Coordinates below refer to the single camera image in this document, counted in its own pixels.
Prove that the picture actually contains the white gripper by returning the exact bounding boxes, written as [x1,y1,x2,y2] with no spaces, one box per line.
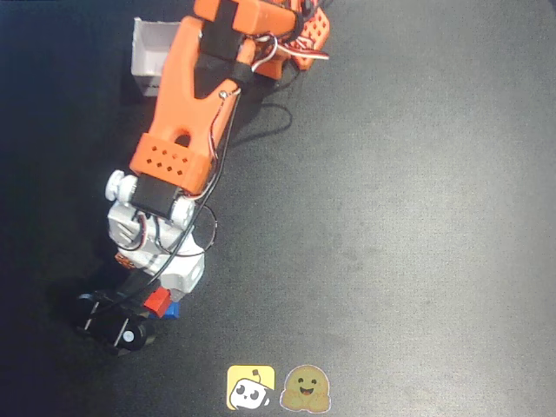
[107,202,206,306]

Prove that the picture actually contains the red cube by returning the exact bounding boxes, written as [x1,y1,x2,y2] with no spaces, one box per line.
[143,287,173,318]

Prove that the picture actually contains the yellow robot sticker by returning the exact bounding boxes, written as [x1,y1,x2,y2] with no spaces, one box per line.
[226,364,277,411]

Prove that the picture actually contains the hugging face emoji sticker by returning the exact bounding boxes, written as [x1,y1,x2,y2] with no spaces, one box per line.
[279,364,333,413]

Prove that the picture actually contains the white cardboard box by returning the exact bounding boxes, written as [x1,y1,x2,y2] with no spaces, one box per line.
[130,17,182,98]

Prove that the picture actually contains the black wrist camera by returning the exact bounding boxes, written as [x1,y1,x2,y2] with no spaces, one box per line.
[70,273,157,359]

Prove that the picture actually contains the black camera cable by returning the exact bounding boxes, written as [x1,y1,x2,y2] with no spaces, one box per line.
[86,89,293,322]

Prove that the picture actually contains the red white servo wires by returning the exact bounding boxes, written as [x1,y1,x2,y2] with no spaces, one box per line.
[208,30,332,160]

